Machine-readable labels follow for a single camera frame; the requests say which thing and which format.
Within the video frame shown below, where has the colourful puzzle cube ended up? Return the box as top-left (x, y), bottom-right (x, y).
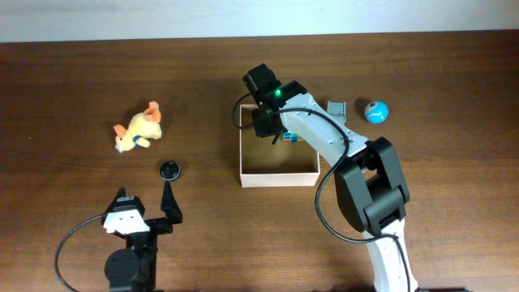
top-left (282, 131), bottom-right (304, 143)

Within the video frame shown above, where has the pink cardboard box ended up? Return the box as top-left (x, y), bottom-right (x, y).
top-left (239, 128), bottom-right (320, 188)

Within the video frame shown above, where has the yellow grey toy truck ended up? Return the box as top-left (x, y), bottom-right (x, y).
top-left (327, 101), bottom-right (347, 124)

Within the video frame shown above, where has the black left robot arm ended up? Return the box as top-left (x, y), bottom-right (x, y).
top-left (102, 181), bottom-right (182, 292)

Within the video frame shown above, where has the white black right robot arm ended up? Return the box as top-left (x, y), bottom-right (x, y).
top-left (242, 64), bottom-right (419, 291)

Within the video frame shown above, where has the black round puck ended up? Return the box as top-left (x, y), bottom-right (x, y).
top-left (159, 161), bottom-right (182, 182)

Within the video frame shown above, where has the yellow plush bunny toy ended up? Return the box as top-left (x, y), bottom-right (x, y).
top-left (114, 101), bottom-right (162, 153)

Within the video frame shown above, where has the blue white ball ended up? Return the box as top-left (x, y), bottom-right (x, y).
top-left (364, 101), bottom-right (389, 124)

